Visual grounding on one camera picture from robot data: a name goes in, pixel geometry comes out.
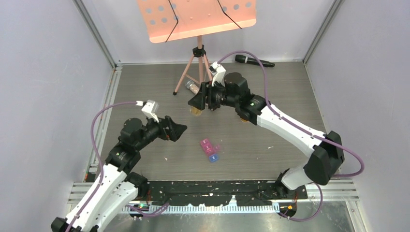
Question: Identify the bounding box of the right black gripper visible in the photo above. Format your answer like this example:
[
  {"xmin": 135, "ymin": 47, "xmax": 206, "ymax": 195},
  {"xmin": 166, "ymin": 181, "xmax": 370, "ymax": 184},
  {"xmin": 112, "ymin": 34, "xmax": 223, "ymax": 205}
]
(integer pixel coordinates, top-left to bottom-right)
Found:
[{"xmin": 188, "ymin": 79, "xmax": 238, "ymax": 111}]

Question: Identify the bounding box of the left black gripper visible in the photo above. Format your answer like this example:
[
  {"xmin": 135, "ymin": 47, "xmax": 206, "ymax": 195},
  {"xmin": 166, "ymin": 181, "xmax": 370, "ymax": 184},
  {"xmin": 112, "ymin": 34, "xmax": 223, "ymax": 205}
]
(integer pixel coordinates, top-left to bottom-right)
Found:
[{"xmin": 135, "ymin": 112, "xmax": 187, "ymax": 151}]

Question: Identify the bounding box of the small amber pill bottle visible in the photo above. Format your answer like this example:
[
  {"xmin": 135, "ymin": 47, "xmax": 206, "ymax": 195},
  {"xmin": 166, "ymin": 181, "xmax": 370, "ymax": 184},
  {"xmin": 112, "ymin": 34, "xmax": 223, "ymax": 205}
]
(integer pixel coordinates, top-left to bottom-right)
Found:
[{"xmin": 190, "ymin": 106, "xmax": 202, "ymax": 116}]

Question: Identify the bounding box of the pink blue weekly pill organizer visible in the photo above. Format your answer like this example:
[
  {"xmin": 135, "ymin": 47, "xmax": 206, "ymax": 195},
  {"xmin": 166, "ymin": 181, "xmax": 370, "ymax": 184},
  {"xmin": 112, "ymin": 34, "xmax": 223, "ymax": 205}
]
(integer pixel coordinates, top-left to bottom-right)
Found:
[{"xmin": 200, "ymin": 139, "xmax": 220, "ymax": 163}]

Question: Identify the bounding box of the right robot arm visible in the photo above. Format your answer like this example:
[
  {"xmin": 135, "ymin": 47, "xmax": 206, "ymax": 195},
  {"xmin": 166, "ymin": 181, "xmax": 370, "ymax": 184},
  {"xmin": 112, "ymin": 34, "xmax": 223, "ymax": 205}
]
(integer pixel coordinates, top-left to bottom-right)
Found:
[{"xmin": 188, "ymin": 72, "xmax": 344, "ymax": 199}]

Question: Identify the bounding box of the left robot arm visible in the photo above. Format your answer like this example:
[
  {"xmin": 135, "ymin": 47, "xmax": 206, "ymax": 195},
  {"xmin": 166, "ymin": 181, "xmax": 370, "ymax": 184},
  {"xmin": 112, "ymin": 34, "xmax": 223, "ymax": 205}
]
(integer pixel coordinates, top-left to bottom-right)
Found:
[{"xmin": 51, "ymin": 116, "xmax": 188, "ymax": 232}]

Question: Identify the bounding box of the black microphone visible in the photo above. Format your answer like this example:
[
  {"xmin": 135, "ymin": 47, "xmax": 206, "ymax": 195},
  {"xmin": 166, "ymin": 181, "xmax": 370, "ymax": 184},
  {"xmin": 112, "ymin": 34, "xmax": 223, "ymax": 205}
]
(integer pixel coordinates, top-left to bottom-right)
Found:
[{"xmin": 235, "ymin": 55, "xmax": 275, "ymax": 68}]

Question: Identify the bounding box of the pink music stand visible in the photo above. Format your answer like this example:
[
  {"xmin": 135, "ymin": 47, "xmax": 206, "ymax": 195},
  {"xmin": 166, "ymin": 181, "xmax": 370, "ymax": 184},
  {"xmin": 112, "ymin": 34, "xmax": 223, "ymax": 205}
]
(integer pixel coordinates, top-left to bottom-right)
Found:
[{"xmin": 137, "ymin": 0, "xmax": 257, "ymax": 95}]

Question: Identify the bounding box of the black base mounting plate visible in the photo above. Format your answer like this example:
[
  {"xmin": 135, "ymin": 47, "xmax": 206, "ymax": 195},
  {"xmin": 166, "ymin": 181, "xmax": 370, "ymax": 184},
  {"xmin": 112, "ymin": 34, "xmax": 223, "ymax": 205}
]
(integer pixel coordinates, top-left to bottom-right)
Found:
[{"xmin": 136, "ymin": 180, "xmax": 308, "ymax": 206}]

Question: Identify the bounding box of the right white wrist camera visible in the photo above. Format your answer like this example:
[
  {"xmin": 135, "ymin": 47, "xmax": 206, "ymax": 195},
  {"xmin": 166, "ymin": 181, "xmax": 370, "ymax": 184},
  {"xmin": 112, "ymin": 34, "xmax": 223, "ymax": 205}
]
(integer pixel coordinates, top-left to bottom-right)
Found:
[{"xmin": 208, "ymin": 62, "xmax": 226, "ymax": 86}]

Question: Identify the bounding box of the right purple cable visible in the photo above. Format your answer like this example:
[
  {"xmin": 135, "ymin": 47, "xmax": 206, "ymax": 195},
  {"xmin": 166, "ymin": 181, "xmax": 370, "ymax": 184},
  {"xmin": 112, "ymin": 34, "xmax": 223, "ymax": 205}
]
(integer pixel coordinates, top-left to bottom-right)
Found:
[{"xmin": 218, "ymin": 50, "xmax": 365, "ymax": 222}]

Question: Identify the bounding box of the purple cable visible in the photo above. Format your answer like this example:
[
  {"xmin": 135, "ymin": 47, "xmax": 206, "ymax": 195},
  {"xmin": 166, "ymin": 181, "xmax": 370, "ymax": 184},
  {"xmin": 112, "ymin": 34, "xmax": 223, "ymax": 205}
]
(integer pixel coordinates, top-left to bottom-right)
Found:
[
  {"xmin": 218, "ymin": 50, "xmax": 365, "ymax": 222},
  {"xmin": 65, "ymin": 101, "xmax": 169, "ymax": 232}
]

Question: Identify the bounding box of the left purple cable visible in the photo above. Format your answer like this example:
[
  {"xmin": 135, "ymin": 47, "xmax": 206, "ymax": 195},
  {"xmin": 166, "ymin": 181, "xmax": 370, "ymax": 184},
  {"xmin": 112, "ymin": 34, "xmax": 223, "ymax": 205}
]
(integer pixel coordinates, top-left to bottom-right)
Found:
[{"xmin": 65, "ymin": 101, "xmax": 169, "ymax": 232}]

